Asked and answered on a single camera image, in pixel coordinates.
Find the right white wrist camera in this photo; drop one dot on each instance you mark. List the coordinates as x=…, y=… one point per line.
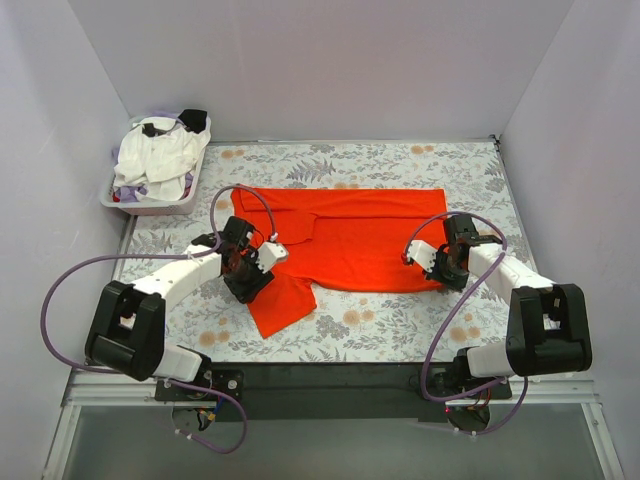
x=420, y=253

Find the purple garment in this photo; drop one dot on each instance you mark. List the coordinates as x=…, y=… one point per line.
x=167, y=191

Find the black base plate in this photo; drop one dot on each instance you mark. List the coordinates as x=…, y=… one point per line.
x=306, y=391

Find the floral table mat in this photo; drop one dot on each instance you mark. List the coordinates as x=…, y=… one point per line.
x=344, y=326

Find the black garment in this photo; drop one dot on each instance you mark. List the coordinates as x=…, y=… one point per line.
x=193, y=120

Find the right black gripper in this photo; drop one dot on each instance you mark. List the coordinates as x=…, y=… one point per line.
x=447, y=275

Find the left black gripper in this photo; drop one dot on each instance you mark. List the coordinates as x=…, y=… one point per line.
x=250, y=284

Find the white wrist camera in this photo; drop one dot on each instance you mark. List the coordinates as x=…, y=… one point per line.
x=269, y=255
x=420, y=253

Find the aluminium frame rail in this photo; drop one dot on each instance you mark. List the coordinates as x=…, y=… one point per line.
x=100, y=389

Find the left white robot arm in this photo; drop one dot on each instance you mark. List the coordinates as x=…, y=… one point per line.
x=127, y=333

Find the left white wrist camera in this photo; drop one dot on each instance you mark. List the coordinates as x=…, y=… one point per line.
x=269, y=255

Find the white t shirt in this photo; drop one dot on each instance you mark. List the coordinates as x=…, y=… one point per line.
x=157, y=157

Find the orange t shirt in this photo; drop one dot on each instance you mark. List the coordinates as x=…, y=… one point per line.
x=341, y=239

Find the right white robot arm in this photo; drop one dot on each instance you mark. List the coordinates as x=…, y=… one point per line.
x=547, y=327

